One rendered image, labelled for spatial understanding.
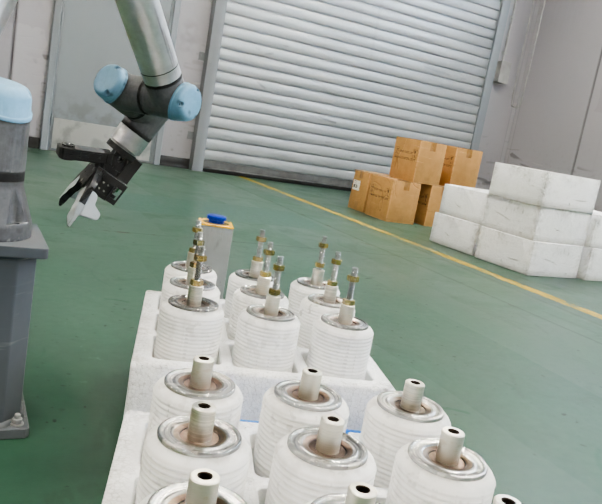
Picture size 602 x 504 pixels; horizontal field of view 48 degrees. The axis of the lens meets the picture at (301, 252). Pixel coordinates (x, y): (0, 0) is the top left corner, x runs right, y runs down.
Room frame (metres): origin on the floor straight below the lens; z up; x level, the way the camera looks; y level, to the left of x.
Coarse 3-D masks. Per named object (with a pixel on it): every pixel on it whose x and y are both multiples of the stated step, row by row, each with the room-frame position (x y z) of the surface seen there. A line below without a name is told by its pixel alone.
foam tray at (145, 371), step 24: (144, 312) 1.12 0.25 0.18; (144, 336) 1.00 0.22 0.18; (144, 360) 0.90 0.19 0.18; (168, 360) 0.91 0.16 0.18; (144, 384) 0.89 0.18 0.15; (240, 384) 0.91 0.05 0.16; (264, 384) 0.92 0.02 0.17; (336, 384) 0.94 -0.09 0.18; (360, 384) 0.96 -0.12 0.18; (384, 384) 0.97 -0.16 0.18; (144, 408) 0.89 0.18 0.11; (360, 408) 0.95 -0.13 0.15
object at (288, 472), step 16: (288, 448) 0.57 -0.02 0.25; (272, 464) 0.57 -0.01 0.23; (288, 464) 0.55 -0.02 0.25; (304, 464) 0.55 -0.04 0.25; (368, 464) 0.57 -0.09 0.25; (272, 480) 0.57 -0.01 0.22; (288, 480) 0.55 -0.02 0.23; (304, 480) 0.54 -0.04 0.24; (320, 480) 0.53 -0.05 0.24; (336, 480) 0.54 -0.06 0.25; (352, 480) 0.54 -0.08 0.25; (368, 480) 0.55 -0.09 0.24; (272, 496) 0.56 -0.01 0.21; (288, 496) 0.54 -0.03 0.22; (304, 496) 0.54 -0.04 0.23; (320, 496) 0.53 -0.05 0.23
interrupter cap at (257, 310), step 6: (252, 306) 1.01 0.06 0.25; (258, 306) 1.01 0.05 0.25; (264, 306) 1.02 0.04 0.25; (252, 312) 0.97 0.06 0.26; (258, 312) 0.98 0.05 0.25; (282, 312) 1.01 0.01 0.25; (288, 312) 1.01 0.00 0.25; (264, 318) 0.96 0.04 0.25; (270, 318) 0.96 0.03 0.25; (276, 318) 0.96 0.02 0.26; (282, 318) 0.97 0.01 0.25; (288, 318) 0.97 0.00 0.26; (294, 318) 0.99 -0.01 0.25
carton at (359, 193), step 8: (360, 176) 5.16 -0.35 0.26; (368, 176) 5.06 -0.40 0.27; (352, 184) 5.26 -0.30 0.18; (360, 184) 5.15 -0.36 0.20; (368, 184) 5.05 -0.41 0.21; (352, 192) 5.23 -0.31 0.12; (360, 192) 5.13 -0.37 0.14; (368, 192) 5.06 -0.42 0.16; (352, 200) 5.21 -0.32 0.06; (360, 200) 5.11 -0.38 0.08; (352, 208) 5.19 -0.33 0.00; (360, 208) 5.08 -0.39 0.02
